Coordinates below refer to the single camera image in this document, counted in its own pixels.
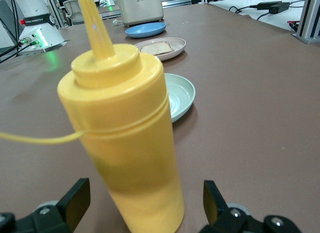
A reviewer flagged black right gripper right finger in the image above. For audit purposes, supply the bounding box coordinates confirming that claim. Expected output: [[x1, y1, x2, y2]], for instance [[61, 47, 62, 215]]
[[199, 179, 305, 233]]

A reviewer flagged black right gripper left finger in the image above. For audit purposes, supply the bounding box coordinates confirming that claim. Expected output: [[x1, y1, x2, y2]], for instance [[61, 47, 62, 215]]
[[0, 177, 91, 233]]

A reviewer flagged yellow squeeze bottle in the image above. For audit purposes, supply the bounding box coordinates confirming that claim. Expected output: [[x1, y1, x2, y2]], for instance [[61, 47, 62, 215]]
[[0, 0, 186, 233]]

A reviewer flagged small bread slice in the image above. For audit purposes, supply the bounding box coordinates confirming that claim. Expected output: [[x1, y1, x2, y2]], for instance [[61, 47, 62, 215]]
[[139, 41, 175, 56]]

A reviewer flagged pale green plate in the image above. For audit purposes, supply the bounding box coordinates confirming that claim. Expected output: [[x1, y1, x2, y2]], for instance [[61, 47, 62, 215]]
[[163, 72, 196, 124]]

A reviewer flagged beige plate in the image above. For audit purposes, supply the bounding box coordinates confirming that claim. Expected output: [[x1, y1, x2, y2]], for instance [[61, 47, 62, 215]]
[[133, 37, 187, 62]]

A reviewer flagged blue plate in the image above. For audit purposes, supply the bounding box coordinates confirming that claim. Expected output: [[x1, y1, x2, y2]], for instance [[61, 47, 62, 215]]
[[124, 22, 168, 39]]

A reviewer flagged grey office chair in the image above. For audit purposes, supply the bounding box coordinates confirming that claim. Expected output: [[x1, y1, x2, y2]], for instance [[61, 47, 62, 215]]
[[62, 0, 86, 26]]

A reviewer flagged black power adapter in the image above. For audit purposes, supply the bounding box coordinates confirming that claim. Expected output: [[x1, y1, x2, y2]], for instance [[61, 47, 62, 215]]
[[250, 1, 291, 15]]

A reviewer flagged cream and chrome toaster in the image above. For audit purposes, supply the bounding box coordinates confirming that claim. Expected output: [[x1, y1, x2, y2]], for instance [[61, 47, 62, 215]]
[[116, 0, 165, 28]]

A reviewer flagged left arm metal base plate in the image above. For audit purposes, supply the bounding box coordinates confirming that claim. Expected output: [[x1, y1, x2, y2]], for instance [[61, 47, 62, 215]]
[[14, 39, 70, 57]]

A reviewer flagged black base supply cable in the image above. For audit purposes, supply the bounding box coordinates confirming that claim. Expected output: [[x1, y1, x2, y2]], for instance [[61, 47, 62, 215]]
[[0, 39, 26, 64]]

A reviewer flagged white metal mounting bracket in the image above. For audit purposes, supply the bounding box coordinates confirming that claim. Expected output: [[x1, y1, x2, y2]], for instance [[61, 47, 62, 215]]
[[290, 32, 320, 45]]

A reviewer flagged red clip wire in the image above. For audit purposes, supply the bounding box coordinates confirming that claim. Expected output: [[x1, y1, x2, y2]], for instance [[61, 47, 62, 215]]
[[286, 20, 300, 32]]

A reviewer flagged grey aluminium camera mast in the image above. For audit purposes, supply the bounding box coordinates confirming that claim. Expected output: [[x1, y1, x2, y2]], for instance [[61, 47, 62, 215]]
[[296, 0, 320, 39]]

